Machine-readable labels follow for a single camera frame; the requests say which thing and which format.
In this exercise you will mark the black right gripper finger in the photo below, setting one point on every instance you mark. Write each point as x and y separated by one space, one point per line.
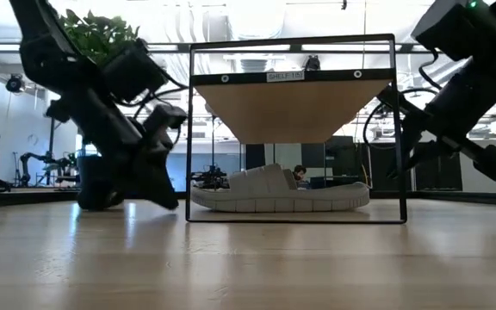
424 148

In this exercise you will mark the green leafy plant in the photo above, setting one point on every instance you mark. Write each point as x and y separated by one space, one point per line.
97 34

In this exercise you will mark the black background machine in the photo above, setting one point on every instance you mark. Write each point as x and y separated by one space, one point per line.
209 177

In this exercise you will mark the white shelf label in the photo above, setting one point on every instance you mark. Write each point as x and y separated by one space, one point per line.
285 76

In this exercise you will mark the black partition panel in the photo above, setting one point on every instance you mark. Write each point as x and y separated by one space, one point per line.
446 181

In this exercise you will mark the white rubber slide sandal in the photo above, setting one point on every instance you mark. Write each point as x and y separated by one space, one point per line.
274 196

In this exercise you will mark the black frame wooden shelf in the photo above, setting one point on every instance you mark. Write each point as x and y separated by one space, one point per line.
287 112

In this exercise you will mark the black ceiling spotlight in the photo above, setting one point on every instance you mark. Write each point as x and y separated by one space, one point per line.
312 63
14 84

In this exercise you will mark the person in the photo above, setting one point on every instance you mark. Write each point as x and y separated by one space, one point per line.
299 173

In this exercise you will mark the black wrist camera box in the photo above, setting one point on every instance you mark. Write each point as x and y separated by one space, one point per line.
134 71

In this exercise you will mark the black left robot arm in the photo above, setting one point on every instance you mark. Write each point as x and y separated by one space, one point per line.
45 51

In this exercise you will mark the background black robot arm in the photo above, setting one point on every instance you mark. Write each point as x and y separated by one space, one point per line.
28 157

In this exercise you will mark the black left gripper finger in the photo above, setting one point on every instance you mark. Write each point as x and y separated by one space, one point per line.
99 185
153 172

